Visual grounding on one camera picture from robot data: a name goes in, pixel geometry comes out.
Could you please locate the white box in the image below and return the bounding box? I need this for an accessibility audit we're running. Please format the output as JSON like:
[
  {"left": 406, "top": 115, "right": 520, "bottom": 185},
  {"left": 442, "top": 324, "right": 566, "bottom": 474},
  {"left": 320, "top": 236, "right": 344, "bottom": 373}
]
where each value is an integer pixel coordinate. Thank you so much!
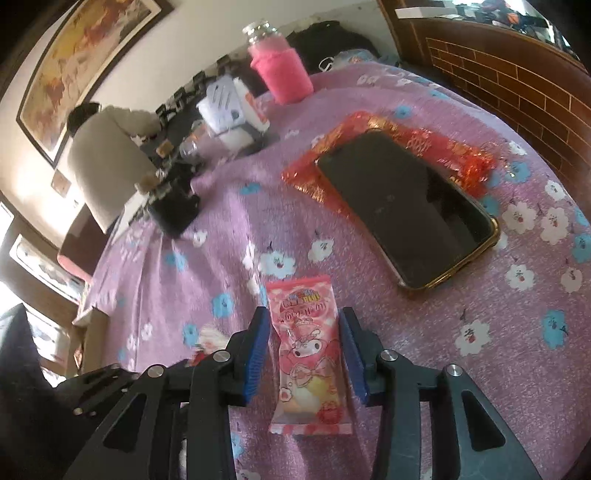
[{"left": 196, "top": 75, "right": 271, "bottom": 134}]

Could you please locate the black smartphone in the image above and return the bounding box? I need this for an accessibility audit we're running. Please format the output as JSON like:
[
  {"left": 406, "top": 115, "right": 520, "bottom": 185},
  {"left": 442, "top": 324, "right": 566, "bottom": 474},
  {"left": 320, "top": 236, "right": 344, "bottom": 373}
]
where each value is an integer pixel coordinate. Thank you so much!
[{"left": 315, "top": 130, "right": 501, "bottom": 291}]

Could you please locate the brown wooden partition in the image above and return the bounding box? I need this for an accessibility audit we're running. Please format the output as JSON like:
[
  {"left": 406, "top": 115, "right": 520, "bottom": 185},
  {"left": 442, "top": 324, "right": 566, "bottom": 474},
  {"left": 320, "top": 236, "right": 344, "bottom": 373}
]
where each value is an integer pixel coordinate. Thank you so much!
[{"left": 376, "top": 0, "right": 591, "bottom": 195}]

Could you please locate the framed wall painting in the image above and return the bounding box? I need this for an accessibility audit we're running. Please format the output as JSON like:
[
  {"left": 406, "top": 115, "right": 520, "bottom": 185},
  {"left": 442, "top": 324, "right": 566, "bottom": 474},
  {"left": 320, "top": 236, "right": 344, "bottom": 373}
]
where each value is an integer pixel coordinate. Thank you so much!
[{"left": 16, "top": 0, "right": 174, "bottom": 167}]

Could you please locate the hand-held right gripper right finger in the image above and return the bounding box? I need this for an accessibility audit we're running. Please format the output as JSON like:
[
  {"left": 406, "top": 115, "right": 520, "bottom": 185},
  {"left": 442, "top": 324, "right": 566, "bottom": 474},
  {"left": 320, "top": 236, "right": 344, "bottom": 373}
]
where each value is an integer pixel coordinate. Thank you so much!
[{"left": 338, "top": 307, "right": 543, "bottom": 480}]

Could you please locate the red white snack packet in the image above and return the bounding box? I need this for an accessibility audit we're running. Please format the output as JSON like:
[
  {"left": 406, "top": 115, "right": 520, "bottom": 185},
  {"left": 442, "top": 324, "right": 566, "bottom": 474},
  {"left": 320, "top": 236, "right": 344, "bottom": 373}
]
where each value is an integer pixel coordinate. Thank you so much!
[{"left": 187, "top": 323, "right": 219, "bottom": 365}]

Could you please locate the black container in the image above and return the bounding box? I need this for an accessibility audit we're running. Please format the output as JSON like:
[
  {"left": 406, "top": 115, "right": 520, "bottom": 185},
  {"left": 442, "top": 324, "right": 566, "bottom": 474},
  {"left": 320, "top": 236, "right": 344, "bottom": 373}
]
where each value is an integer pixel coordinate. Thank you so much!
[{"left": 147, "top": 178, "right": 200, "bottom": 238}]

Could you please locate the pink sleeved bottle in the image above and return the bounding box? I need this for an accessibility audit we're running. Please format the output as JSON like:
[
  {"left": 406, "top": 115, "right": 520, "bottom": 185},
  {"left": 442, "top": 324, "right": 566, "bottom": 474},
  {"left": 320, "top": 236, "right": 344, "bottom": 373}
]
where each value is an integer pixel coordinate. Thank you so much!
[{"left": 242, "top": 19, "right": 314, "bottom": 104}]

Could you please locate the cardboard box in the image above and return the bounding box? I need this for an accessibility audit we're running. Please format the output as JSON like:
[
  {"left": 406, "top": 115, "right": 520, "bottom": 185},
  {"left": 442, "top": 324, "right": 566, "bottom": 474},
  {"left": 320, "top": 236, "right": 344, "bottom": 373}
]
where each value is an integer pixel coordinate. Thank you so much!
[{"left": 71, "top": 305, "right": 112, "bottom": 374}]

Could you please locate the red gold envelope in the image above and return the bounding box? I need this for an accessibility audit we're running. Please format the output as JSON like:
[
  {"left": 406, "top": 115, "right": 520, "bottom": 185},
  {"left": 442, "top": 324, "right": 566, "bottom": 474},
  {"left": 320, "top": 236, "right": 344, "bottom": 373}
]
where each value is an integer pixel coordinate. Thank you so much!
[{"left": 281, "top": 111, "right": 495, "bottom": 208}]

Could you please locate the clear glass jar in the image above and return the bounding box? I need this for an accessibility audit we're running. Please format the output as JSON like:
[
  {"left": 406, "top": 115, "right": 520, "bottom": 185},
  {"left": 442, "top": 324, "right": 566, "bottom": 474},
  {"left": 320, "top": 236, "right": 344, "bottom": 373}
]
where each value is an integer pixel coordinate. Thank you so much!
[{"left": 178, "top": 120, "right": 218, "bottom": 162}]

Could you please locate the pink cartoon snack packet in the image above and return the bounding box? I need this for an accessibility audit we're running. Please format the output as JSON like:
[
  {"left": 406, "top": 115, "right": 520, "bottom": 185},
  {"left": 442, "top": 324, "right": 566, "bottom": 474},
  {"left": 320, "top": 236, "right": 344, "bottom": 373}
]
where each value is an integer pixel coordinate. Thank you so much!
[{"left": 265, "top": 275, "right": 354, "bottom": 435}]

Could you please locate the purple floral tablecloth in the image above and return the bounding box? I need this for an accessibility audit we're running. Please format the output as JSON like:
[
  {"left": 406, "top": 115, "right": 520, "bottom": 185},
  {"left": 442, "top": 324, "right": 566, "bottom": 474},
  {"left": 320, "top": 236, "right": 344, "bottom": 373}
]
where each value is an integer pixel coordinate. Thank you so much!
[{"left": 76, "top": 60, "right": 591, "bottom": 480}]

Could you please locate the maroon chair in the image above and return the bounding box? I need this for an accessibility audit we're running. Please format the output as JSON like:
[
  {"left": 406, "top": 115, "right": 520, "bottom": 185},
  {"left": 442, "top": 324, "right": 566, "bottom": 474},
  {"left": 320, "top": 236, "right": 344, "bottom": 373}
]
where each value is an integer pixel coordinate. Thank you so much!
[{"left": 58, "top": 203, "right": 121, "bottom": 284}]

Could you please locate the black bag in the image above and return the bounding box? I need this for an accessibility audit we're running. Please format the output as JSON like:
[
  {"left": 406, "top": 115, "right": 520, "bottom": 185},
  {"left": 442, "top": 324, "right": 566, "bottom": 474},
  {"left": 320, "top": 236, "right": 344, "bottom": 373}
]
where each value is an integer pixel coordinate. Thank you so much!
[{"left": 288, "top": 21, "right": 379, "bottom": 72}]

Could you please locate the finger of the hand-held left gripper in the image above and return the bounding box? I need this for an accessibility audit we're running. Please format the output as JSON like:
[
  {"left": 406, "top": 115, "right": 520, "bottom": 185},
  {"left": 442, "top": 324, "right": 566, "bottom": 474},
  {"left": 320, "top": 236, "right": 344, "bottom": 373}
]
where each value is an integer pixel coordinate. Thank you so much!
[{"left": 55, "top": 364, "right": 139, "bottom": 416}]

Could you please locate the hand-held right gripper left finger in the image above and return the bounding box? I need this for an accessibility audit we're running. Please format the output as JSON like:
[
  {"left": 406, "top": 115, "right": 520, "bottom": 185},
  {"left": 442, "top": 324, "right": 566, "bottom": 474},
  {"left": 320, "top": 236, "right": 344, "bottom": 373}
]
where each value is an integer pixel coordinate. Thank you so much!
[{"left": 62, "top": 306, "right": 271, "bottom": 480}]

